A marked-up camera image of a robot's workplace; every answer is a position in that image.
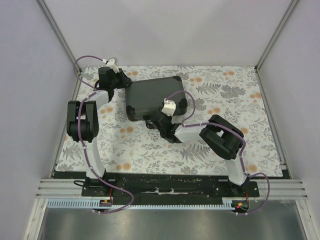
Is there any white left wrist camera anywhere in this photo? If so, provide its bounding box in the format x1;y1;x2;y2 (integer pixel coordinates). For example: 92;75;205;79
102;58;120;74

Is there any aluminium frame post left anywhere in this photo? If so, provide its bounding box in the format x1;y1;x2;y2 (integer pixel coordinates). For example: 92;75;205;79
35;0;76;65

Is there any black poker set case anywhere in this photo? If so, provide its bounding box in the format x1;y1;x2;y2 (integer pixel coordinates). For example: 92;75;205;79
125;75;188;122

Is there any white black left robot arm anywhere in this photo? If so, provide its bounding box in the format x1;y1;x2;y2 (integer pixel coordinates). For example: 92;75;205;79
66;66;132;179

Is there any floral patterned table mat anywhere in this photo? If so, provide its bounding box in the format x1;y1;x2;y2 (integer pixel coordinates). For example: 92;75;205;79
55;64;284;178

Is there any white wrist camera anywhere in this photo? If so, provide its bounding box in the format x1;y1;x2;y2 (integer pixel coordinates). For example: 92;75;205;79
161;98;176;117
102;58;120;74

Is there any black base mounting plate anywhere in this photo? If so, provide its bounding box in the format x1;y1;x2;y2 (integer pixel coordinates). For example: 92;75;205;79
53;171;260;199

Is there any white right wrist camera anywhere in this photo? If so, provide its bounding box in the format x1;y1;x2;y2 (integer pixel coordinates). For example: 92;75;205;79
161;98;176;117

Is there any aluminium frame post right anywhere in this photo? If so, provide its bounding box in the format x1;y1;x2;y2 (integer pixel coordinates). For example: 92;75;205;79
254;0;301;72

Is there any aluminium front rail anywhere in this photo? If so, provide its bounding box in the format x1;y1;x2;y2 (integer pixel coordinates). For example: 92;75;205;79
35;179;308;200

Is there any aluminium frame post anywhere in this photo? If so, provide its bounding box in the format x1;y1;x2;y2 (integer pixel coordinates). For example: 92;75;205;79
35;0;76;65
254;0;301;72

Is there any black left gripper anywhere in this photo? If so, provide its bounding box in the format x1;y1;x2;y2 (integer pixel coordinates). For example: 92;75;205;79
111;70;134;91

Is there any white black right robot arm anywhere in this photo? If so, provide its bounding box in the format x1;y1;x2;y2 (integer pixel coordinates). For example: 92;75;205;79
145;111;249;197

